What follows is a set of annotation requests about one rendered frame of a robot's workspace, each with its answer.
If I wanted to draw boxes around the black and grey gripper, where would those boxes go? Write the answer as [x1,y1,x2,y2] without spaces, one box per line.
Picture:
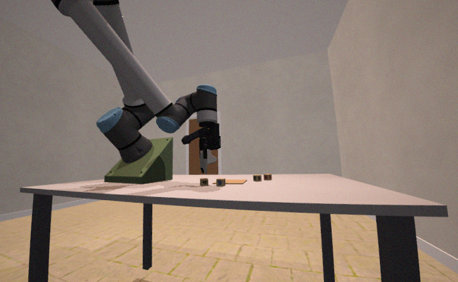
[199,121,221,174]

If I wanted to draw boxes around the tan flat mat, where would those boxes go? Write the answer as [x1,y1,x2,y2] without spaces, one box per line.
[225,179,247,184]

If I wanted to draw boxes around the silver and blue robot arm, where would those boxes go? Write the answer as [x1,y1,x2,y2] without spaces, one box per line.
[51,0,217,163]

